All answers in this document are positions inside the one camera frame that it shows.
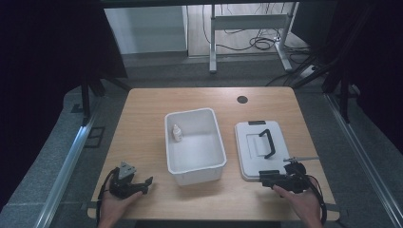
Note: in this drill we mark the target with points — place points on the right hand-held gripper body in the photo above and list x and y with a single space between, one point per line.
296 182

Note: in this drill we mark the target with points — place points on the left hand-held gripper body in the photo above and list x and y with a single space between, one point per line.
122 186

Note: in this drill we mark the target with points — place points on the white plastic storage box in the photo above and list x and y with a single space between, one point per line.
196 152

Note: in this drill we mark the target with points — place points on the person's left hand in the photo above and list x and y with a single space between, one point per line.
113 209

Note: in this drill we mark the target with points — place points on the person's right hand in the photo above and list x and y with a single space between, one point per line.
305 207

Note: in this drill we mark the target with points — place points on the small white bottle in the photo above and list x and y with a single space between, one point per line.
177 134

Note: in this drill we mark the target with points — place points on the black round table grommet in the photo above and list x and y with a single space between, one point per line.
242 99

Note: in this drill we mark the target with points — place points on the black metal stand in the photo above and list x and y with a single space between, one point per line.
344 101
85 101

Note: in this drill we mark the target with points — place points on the dark curtain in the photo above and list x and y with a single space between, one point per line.
374 63
47 63

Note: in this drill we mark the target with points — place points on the white panel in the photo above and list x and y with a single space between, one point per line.
145 28

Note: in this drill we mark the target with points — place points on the black floor socket frame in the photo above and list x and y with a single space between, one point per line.
95 136

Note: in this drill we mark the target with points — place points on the aluminium floor rail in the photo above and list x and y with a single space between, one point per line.
68 167
364 158

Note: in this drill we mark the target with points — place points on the white metal desk frame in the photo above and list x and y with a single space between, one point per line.
250 22

